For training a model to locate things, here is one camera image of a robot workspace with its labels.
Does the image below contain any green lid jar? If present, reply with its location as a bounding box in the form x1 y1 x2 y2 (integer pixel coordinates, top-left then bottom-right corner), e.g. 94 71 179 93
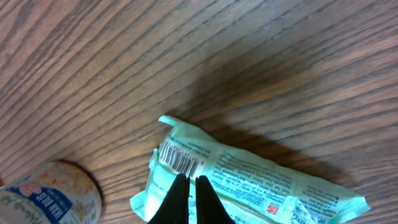
1 161 103 224

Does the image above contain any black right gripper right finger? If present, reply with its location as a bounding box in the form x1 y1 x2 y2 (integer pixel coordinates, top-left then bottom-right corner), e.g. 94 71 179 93
195 175 234 224

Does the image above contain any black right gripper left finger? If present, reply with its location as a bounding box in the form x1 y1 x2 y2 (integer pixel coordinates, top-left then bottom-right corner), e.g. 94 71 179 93
148 174 190 224

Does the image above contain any teal tissue pack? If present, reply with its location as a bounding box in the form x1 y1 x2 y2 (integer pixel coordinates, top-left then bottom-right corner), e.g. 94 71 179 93
130 115 369 224

